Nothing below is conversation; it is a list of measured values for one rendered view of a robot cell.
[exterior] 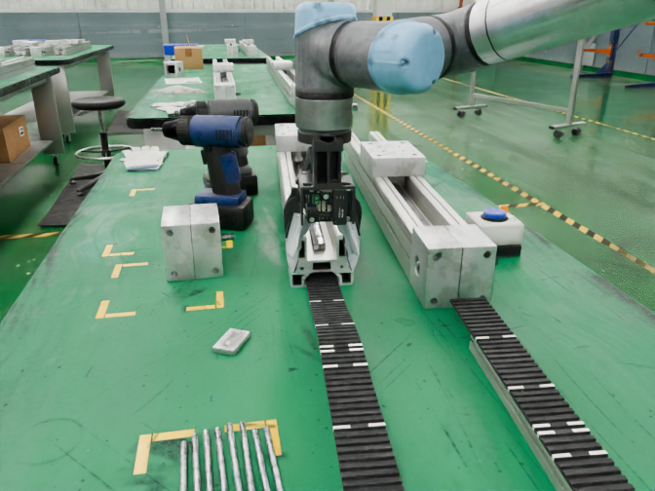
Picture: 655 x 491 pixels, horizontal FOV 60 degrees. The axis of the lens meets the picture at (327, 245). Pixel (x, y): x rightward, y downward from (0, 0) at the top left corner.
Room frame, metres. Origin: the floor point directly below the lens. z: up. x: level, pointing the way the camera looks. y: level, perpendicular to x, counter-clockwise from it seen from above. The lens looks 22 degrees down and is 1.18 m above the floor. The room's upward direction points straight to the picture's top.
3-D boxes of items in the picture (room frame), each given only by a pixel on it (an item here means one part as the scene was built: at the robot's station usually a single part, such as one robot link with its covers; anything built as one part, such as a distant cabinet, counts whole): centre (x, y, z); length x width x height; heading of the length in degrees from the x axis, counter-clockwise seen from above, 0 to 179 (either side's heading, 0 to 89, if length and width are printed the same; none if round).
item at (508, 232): (0.96, -0.29, 0.81); 0.10 x 0.08 x 0.06; 96
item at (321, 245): (1.21, 0.05, 0.82); 0.80 x 0.10 x 0.09; 6
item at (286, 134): (1.46, 0.08, 0.87); 0.16 x 0.11 x 0.07; 6
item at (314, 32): (0.75, 0.00, 1.14); 0.09 x 0.08 x 0.11; 44
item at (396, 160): (1.23, -0.14, 0.87); 0.16 x 0.11 x 0.07; 6
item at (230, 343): (0.64, 0.12, 0.78); 0.05 x 0.03 x 0.01; 162
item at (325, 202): (0.74, 0.00, 0.98); 0.09 x 0.08 x 0.12; 6
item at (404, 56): (0.69, -0.08, 1.13); 0.11 x 0.11 x 0.08; 44
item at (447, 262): (0.79, -0.20, 0.83); 0.12 x 0.09 x 0.10; 96
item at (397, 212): (1.23, -0.14, 0.82); 0.80 x 0.10 x 0.09; 6
